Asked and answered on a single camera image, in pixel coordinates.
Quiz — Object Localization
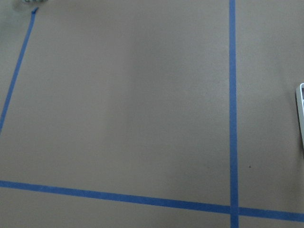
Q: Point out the white wire cup rack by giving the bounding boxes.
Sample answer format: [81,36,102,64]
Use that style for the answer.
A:
[295,83,304,145]

